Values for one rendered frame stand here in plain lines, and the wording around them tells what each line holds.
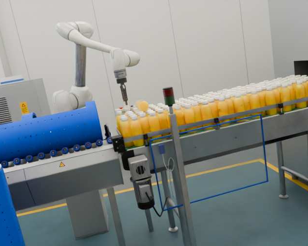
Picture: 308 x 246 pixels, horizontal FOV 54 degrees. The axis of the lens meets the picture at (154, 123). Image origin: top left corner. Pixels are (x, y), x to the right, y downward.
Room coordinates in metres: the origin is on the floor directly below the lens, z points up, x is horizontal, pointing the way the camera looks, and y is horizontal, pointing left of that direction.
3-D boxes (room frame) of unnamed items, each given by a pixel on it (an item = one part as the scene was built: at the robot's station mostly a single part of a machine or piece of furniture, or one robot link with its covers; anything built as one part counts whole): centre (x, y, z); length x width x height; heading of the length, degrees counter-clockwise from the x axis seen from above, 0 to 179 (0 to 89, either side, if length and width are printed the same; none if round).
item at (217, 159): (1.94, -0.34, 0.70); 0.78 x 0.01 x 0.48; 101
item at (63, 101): (2.65, 0.75, 1.21); 0.18 x 0.16 x 0.22; 143
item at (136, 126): (1.96, 0.12, 0.99); 0.07 x 0.07 x 0.19
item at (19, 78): (3.64, 1.55, 1.48); 0.24 x 0.12 x 0.08; 105
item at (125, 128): (1.98, 0.19, 0.99); 0.07 x 0.07 x 0.19
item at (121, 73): (2.24, 0.18, 1.37); 0.09 x 0.09 x 0.06
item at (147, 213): (2.40, 0.19, 0.50); 0.04 x 0.04 x 1.00; 11
